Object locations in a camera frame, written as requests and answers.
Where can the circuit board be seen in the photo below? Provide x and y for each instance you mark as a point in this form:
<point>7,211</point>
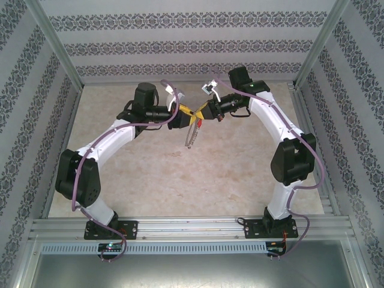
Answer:
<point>111,246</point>
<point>274,249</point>

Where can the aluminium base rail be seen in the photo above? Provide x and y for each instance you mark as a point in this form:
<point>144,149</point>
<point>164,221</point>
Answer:
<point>192,229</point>

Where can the left circuit board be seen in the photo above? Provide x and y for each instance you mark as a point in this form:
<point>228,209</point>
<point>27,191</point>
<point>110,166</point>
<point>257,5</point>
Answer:
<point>111,246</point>

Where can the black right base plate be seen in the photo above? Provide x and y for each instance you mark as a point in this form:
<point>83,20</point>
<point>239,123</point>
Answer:
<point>252,231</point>

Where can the grey metal sheet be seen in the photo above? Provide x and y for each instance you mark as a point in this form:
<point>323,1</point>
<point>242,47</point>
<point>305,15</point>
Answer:
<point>192,270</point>

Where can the right circuit board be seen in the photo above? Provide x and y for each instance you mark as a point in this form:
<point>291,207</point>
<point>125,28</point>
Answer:
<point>274,249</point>

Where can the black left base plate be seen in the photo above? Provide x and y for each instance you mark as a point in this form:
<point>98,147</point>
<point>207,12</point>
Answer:
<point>129,229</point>

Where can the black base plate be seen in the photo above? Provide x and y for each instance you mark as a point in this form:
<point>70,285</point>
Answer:
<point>252,231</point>
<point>129,229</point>

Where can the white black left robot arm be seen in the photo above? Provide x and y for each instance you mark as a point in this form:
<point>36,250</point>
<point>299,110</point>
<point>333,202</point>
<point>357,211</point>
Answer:
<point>111,141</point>

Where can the aluminium frame post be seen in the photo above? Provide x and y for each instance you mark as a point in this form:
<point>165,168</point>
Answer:
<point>57,45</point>
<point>319,45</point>

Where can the aluminium side rail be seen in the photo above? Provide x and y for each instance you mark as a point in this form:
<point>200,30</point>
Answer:
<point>303,114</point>
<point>67,135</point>

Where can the large metal keyring band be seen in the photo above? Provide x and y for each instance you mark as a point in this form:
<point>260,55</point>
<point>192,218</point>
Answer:
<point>188,141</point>

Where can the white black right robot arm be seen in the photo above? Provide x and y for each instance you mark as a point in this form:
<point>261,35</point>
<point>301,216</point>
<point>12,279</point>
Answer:
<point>270,117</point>

